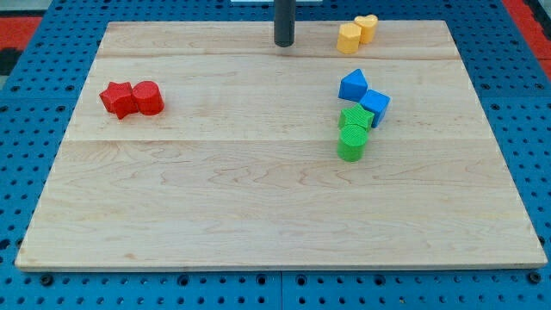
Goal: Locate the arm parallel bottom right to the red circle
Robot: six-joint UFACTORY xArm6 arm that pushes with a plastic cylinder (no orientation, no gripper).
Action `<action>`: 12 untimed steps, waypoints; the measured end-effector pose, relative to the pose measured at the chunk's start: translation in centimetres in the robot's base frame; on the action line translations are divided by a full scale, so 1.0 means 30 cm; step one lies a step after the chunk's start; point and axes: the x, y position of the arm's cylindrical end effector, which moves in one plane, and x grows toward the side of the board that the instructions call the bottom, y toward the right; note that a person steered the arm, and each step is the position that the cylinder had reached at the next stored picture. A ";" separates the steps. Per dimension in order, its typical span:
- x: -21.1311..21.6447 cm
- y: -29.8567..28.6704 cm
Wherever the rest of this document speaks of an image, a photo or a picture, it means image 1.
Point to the red cylinder block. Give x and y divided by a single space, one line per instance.
148 98

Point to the green cylinder block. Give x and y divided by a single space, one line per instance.
351 143

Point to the yellow hexagon block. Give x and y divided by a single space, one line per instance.
348 39

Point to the green star block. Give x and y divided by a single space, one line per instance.
356 115

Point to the blue triangle block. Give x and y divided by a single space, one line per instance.
353 86

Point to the yellow heart block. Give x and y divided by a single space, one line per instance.
368 25

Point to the light wooden board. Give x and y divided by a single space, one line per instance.
240 170

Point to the blue cube block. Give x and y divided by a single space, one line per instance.
376 103

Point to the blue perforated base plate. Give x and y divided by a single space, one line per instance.
41 93

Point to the red star block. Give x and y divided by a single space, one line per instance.
117 99

